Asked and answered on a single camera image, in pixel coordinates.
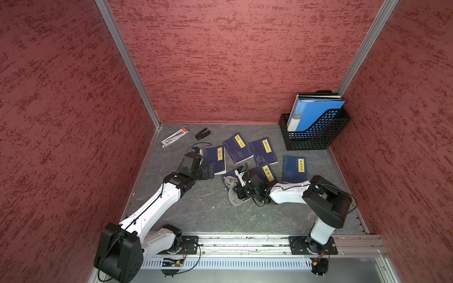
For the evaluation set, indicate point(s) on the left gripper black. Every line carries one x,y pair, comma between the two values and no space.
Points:
205,175

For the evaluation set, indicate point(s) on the blue book Yuewei notes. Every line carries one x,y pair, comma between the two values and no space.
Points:
263,152

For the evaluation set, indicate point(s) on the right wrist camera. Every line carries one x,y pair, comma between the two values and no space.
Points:
240,171

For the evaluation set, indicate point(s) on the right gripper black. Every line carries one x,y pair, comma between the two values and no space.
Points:
239,191

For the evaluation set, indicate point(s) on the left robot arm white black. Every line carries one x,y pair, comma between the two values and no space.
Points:
123,247

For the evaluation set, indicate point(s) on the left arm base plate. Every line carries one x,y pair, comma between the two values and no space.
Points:
188,246

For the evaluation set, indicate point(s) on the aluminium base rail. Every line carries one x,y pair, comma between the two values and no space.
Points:
260,252

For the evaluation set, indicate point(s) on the blue book Tang poems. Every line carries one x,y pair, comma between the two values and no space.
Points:
237,148

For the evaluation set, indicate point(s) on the white red pen package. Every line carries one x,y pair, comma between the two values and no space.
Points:
175,137

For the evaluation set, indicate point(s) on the dark folders behind blue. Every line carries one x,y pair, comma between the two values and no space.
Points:
320,95

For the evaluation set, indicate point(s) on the black stapler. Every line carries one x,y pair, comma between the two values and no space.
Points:
203,134

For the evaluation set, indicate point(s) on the blue book Mengxi Bitan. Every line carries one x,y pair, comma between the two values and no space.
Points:
294,169

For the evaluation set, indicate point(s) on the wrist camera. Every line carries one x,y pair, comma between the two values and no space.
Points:
197,150
240,171

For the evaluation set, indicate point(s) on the blue book Zhuangzi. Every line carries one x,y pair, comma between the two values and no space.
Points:
215,160

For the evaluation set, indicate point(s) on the black mesh file holder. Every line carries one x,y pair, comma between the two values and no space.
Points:
319,135

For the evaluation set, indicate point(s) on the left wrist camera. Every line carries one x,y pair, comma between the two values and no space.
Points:
197,150

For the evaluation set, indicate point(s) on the blue folder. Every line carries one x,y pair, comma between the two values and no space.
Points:
305,112

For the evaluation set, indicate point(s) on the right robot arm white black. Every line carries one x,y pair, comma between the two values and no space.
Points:
330,204

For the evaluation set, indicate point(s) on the blue book Shijing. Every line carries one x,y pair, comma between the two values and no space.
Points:
240,191

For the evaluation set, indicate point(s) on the blue book Hanfeizi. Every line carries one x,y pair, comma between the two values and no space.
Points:
265,173

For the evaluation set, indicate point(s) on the grey knitted cloth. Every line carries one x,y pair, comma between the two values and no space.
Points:
232,184

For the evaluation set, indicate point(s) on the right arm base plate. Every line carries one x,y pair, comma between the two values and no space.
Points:
304,245

